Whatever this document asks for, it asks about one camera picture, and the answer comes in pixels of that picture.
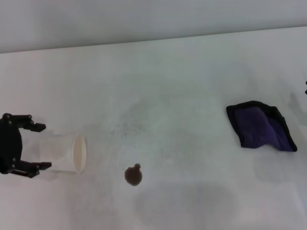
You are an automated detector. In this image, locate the purple rag with black trim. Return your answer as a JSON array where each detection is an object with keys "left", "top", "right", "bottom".
[{"left": 226, "top": 100, "right": 298, "bottom": 152}]

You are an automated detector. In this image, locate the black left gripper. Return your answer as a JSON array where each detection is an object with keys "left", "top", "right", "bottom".
[{"left": 0, "top": 113, "right": 52, "bottom": 179}]

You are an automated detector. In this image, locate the white paper cup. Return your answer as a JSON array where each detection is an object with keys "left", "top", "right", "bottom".
[{"left": 35, "top": 134, "right": 87, "bottom": 175}]

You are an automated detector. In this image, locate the black water stain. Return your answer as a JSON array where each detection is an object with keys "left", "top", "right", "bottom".
[{"left": 124, "top": 163, "right": 143, "bottom": 186}]

